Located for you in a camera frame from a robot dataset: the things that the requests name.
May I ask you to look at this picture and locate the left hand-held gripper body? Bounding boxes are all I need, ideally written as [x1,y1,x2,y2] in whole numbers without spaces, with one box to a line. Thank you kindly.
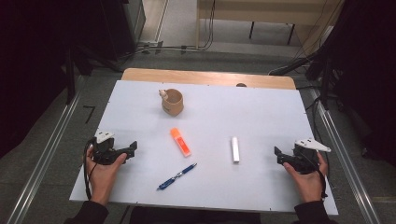
[91,130,129,166]

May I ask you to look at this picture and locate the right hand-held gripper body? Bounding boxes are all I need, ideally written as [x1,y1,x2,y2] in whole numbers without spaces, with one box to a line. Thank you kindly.
[290,137,332,175]

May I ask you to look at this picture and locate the white marker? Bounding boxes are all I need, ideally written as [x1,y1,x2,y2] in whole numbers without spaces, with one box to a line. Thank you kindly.
[230,136,241,164]

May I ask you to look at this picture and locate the orange highlighter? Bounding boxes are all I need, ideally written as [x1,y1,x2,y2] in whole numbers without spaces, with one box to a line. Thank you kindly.
[169,127,192,159]

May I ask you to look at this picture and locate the blue ballpoint pen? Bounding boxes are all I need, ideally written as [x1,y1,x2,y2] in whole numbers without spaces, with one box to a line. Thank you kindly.
[156,161,198,191]

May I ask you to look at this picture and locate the tan bear pen holder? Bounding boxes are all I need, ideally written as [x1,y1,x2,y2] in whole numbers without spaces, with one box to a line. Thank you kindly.
[158,88,185,118]

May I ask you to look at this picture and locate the person's right hand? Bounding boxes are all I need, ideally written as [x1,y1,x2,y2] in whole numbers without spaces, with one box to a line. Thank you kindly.
[282,151,330,204]

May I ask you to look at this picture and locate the person's left hand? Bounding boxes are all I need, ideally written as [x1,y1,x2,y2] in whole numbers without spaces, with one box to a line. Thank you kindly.
[85,147,129,206]

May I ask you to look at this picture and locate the black power strip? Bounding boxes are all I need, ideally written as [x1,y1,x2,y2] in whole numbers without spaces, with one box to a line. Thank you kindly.
[267,55,316,77]

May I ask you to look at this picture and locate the wooden table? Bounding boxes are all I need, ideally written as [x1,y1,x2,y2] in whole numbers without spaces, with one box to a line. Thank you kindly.
[120,67,297,91]

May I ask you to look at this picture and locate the black curtain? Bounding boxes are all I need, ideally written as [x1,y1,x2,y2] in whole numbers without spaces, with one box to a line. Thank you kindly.
[0,0,127,161]
[305,0,396,168]

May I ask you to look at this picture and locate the grey cabinet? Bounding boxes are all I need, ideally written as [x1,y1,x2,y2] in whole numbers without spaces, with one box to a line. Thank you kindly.
[120,0,147,45]

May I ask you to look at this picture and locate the beige desk with black legs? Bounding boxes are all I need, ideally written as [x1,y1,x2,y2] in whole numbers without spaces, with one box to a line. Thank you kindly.
[194,0,346,58]

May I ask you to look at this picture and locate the right hand-held gripper cable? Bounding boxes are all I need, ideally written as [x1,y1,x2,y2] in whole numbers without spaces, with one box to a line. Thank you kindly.
[304,151,329,199]

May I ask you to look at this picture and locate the hand-held gripper cable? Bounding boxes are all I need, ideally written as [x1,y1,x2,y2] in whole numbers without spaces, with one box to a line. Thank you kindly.
[82,138,96,201]
[304,151,329,199]

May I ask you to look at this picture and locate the left hand-held gripper cable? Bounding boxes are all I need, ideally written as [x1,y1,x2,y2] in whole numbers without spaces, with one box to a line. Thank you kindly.
[82,138,96,201]

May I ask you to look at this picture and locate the metal floor rail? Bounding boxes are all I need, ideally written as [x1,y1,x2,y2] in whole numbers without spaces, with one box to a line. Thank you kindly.
[308,88,383,224]
[5,74,86,224]

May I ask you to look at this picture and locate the grey floor cables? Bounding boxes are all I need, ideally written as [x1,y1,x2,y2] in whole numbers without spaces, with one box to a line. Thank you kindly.
[117,43,204,63]

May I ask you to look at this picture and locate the black hanging cable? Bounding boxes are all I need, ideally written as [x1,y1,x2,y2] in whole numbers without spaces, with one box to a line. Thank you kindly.
[198,0,217,51]

